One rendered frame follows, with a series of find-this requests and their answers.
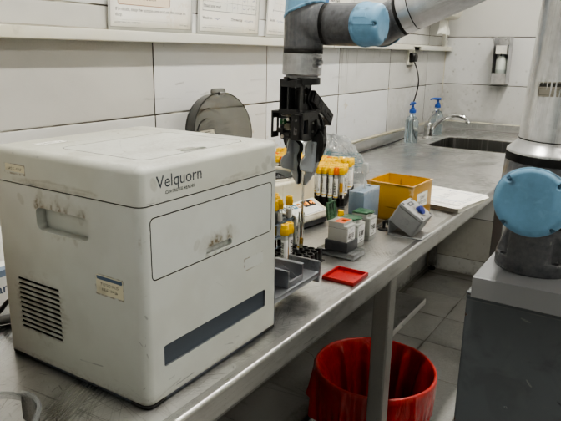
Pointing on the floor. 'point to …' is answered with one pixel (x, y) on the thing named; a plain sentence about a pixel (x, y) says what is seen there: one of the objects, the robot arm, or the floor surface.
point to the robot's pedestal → (508, 364)
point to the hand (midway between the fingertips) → (303, 177)
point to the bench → (302, 305)
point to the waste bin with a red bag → (351, 356)
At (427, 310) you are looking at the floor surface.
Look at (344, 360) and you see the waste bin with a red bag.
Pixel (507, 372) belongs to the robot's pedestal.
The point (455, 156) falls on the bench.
